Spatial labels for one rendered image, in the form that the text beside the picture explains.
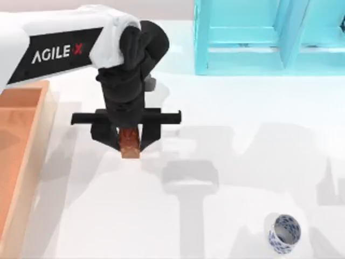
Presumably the brown bread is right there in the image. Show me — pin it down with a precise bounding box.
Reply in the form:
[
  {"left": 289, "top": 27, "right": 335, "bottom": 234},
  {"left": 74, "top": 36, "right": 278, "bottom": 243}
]
[{"left": 118, "top": 126, "right": 142, "bottom": 160}]

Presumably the salmon shallow box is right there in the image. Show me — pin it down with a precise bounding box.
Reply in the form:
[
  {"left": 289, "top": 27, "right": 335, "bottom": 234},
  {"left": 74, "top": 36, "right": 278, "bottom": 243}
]
[{"left": 0, "top": 79, "right": 59, "bottom": 259}]

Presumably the light blue rack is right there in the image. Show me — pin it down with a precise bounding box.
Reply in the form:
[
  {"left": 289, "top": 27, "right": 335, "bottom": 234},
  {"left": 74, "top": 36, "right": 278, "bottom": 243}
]
[{"left": 193, "top": 0, "right": 345, "bottom": 77}]

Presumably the blue and white cup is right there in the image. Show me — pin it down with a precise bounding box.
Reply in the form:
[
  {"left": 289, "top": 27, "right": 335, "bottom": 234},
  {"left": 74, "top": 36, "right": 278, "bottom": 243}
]
[{"left": 267, "top": 213, "right": 302, "bottom": 255}]

